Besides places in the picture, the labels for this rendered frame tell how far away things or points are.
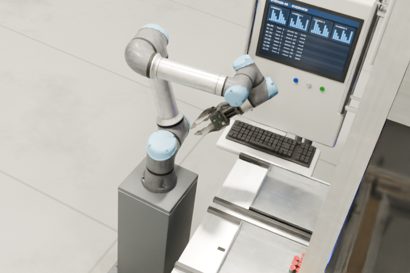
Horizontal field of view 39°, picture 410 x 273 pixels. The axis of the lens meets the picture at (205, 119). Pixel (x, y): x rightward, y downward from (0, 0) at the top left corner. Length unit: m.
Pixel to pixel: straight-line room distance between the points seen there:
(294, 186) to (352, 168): 0.99
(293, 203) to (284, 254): 0.26
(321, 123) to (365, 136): 1.31
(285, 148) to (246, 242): 0.62
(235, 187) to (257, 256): 0.34
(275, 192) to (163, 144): 0.49
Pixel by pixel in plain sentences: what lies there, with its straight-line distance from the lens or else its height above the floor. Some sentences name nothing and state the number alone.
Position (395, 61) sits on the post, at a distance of 1.23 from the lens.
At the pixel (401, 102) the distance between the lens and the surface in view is 1.28.
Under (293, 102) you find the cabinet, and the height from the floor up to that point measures 0.99.
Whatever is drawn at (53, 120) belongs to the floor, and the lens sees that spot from 3.93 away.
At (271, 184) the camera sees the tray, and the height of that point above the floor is 0.88.
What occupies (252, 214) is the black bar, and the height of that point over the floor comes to 0.90.
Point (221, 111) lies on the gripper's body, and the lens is 2.13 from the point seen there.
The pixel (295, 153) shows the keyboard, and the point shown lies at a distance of 2.62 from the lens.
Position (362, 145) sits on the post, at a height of 1.71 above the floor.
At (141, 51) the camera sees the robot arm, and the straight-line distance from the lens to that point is 2.06.
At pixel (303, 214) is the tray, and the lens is 2.29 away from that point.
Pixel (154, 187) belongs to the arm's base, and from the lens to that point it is 2.37.
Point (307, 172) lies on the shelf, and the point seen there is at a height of 0.80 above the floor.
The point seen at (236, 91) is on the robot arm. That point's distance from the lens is 1.95.
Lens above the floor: 2.56
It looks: 40 degrees down
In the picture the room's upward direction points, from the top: 8 degrees clockwise
